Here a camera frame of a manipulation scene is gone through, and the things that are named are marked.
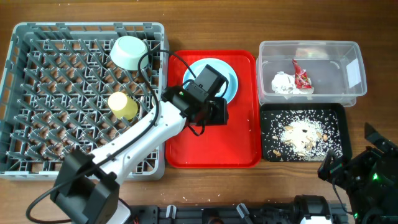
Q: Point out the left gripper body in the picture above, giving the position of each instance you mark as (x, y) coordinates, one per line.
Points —
(217, 112)

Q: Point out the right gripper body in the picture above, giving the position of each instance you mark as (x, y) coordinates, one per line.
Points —
(351, 173)

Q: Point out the light blue plate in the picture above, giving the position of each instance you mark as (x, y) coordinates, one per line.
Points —
(227, 92)

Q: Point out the white tissue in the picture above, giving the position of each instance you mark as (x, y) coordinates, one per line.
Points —
(284, 83)

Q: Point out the white plastic fork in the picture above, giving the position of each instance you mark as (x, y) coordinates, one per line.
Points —
(142, 107)

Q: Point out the rice and food scraps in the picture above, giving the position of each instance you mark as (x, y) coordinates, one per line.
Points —
(299, 135)

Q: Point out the red snack wrapper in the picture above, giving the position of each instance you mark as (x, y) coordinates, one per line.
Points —
(302, 80)

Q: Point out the yellow plastic cup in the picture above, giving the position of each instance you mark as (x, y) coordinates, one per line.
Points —
(122, 105)

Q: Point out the green bowl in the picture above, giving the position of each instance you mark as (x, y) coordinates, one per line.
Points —
(127, 51)

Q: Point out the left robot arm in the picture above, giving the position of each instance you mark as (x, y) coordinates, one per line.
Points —
(87, 186)

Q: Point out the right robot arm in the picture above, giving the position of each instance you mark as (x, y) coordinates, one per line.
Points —
(369, 179)

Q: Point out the grey dishwasher rack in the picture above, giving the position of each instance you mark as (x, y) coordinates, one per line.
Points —
(55, 88)

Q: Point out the red plastic tray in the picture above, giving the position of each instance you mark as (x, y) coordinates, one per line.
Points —
(234, 145)

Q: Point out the black plastic tray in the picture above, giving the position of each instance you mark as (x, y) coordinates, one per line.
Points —
(336, 107)

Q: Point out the clear plastic bin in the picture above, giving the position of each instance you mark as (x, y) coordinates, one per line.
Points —
(335, 68)

